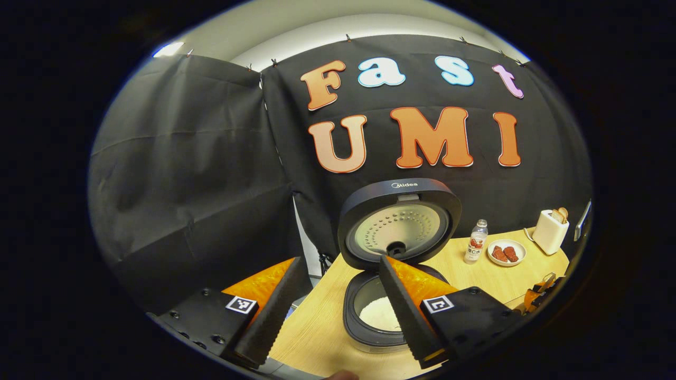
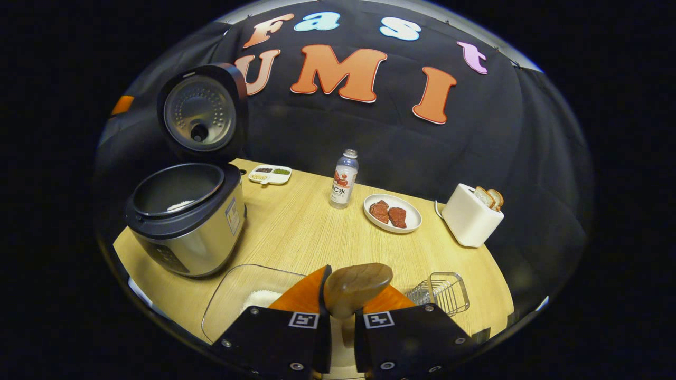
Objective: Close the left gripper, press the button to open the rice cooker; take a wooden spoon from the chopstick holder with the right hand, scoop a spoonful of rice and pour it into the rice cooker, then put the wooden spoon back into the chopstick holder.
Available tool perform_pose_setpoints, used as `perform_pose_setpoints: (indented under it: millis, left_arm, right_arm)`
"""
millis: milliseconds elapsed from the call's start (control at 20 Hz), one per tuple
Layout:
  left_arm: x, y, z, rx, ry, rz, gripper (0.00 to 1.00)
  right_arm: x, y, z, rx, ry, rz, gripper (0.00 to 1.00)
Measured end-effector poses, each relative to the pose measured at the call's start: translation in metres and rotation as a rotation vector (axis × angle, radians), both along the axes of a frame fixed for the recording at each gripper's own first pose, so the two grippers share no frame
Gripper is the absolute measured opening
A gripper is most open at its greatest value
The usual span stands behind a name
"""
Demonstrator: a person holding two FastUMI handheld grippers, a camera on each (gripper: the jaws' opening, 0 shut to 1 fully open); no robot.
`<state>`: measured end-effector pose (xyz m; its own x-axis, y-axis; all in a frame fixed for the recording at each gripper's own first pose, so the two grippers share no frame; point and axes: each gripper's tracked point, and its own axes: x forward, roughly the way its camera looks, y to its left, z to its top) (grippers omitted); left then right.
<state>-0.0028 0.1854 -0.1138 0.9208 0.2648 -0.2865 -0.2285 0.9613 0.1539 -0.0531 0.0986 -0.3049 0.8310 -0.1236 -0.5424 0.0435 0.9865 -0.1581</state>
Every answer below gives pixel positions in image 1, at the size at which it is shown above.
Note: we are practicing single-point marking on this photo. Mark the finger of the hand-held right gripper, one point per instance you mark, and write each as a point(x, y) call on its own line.
point(538, 295)

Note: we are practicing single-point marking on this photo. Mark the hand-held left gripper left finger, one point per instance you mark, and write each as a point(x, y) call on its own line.
point(272, 311)

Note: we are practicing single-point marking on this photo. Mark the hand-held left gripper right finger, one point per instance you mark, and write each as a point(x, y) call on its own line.
point(406, 316)

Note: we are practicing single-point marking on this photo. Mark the white rice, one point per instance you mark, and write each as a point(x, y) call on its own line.
point(377, 314)

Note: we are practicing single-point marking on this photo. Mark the dark grey rice cooker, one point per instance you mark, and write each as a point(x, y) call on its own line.
point(401, 232)

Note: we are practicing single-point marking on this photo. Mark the white plate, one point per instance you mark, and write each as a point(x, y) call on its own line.
point(515, 264)

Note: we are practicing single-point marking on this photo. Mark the red meat piece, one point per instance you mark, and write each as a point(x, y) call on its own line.
point(499, 254)
point(511, 254)

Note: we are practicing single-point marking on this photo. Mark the white toaster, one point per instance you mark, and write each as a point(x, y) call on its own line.
point(549, 235)

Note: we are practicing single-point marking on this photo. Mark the clear drink bottle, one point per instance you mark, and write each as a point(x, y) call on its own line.
point(476, 245)

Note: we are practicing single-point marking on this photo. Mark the toast slice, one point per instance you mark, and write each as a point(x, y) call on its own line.
point(556, 215)
point(564, 213)

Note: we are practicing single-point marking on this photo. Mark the black backdrop cloth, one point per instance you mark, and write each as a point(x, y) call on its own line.
point(200, 174)

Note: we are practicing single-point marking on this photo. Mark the ceiling light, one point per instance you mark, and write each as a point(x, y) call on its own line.
point(169, 49)

